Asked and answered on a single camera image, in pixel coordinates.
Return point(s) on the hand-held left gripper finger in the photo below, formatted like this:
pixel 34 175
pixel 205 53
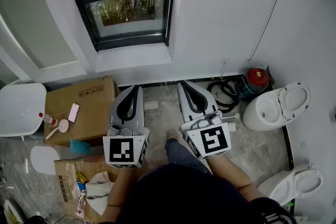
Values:
pixel 140 112
pixel 114 110

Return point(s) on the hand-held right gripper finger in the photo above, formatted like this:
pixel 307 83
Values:
pixel 210 102
pixel 186 110

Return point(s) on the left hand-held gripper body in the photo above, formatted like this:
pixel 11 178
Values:
pixel 120 149

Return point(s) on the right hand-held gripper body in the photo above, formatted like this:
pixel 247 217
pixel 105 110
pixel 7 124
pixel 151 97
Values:
pixel 214 139

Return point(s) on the person's left forearm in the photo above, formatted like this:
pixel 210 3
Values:
pixel 118 186

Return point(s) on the person's right forearm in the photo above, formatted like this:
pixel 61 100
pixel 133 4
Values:
pixel 228 170

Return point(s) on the closed brown cardboard box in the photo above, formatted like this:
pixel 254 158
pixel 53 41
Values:
pixel 94 112

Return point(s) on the white plastic tube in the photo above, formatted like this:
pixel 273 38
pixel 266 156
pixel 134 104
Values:
pixel 232 117

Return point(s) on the person's shoe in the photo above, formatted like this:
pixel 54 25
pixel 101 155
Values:
pixel 173 135

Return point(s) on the pink smartphone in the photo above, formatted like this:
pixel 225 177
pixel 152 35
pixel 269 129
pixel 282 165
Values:
pixel 73 112

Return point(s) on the white round toilet bowl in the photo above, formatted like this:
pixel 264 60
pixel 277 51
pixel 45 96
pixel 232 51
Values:
pixel 254 115

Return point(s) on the crumpled white cloth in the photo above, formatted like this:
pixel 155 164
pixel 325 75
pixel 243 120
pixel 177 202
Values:
pixel 98 191

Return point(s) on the yellow tool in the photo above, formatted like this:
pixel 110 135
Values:
pixel 80 177

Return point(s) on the red and blue vacuum machine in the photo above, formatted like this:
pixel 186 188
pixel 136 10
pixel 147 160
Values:
pixel 257 78

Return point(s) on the white plastic spoon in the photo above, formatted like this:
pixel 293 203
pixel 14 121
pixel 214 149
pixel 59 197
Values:
pixel 63 125

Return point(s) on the person's dark shirt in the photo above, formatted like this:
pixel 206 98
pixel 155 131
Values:
pixel 183 196

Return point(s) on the small red-capped bottle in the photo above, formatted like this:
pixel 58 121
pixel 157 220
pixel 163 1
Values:
pixel 48 118

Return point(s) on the open brown cardboard box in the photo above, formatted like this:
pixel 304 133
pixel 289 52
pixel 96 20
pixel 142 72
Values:
pixel 65 191

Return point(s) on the black threshold strip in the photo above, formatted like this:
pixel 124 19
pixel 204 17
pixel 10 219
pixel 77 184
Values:
pixel 288 144

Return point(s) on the white toilet seat lid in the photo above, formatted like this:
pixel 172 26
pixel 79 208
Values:
pixel 43 161

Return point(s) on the white toilet with tank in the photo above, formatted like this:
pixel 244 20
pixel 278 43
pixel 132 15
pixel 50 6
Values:
pixel 281 186

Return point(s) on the white ceramic basin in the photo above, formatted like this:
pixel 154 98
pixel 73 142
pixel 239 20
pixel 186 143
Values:
pixel 21 110

